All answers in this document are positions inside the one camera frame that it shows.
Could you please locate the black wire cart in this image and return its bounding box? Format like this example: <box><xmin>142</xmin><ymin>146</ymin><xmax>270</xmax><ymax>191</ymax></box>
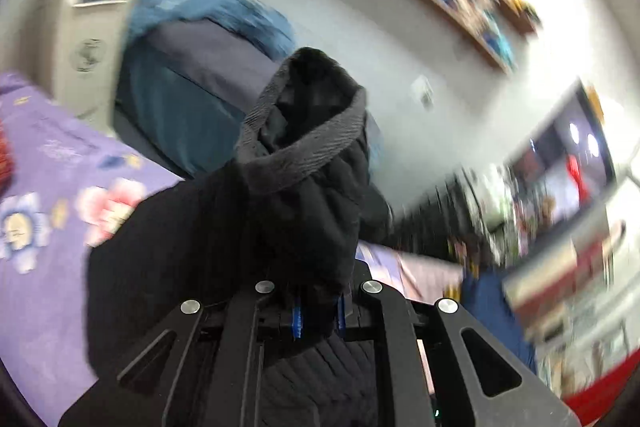
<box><xmin>395</xmin><ymin>167</ymin><xmax>506</xmax><ymax>265</ymax></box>

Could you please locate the red floral pillow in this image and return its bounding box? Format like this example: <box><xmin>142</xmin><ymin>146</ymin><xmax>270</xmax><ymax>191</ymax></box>
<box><xmin>0</xmin><ymin>117</ymin><xmax>13</xmax><ymax>195</ymax></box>

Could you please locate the blue ruffled duvet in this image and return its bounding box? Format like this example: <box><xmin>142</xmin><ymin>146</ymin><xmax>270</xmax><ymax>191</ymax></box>
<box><xmin>125</xmin><ymin>0</ymin><xmax>297</xmax><ymax>60</ymax></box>

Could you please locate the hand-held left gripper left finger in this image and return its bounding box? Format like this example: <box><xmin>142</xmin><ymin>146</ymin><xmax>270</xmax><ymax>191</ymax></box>
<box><xmin>59</xmin><ymin>280</ymin><xmax>303</xmax><ymax>427</ymax></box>

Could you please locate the red cloth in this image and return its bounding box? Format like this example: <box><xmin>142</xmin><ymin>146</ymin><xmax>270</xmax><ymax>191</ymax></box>
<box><xmin>562</xmin><ymin>359</ymin><xmax>638</xmax><ymax>420</ymax></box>

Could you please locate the white wall socket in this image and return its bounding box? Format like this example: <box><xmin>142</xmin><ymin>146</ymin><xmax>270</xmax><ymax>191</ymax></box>
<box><xmin>410</xmin><ymin>76</ymin><xmax>436</xmax><ymax>110</ymax></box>

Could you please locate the wall-mounted screen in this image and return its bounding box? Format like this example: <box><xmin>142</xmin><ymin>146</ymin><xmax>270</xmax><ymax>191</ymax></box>
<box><xmin>505</xmin><ymin>79</ymin><xmax>618</xmax><ymax>228</ymax></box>

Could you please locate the white machine with screen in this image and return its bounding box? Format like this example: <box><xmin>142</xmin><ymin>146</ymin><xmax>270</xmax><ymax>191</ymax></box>
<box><xmin>42</xmin><ymin>0</ymin><xmax>166</xmax><ymax>138</ymax></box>

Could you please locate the bed with blue skirt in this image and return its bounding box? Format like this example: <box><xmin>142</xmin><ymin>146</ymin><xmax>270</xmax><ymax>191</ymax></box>
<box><xmin>114</xmin><ymin>52</ymin><xmax>251</xmax><ymax>180</ymax></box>

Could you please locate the purple floral bedsheet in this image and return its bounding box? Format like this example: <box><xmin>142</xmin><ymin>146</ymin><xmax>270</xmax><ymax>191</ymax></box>
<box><xmin>0</xmin><ymin>72</ymin><xmax>186</xmax><ymax>423</ymax></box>

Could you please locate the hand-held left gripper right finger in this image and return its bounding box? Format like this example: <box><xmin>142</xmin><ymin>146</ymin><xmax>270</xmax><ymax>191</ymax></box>
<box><xmin>335</xmin><ymin>280</ymin><xmax>582</xmax><ymax>427</ymax></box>

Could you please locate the pink striped blanket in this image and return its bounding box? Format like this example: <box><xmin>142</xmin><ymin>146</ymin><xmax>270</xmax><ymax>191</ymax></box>
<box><xmin>354</xmin><ymin>242</ymin><xmax>463</xmax><ymax>305</ymax></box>

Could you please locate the dark grey blanket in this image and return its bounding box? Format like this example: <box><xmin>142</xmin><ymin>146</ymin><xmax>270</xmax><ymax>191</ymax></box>
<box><xmin>142</xmin><ymin>18</ymin><xmax>288</xmax><ymax>112</ymax></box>

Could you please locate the navy blue cloth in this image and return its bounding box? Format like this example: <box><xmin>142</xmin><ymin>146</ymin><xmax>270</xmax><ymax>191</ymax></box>
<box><xmin>460</xmin><ymin>269</ymin><xmax>538</xmax><ymax>375</ymax></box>

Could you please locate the black quilted jacket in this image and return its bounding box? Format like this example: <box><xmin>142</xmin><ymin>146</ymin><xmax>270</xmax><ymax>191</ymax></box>
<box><xmin>85</xmin><ymin>47</ymin><xmax>437</xmax><ymax>427</ymax></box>

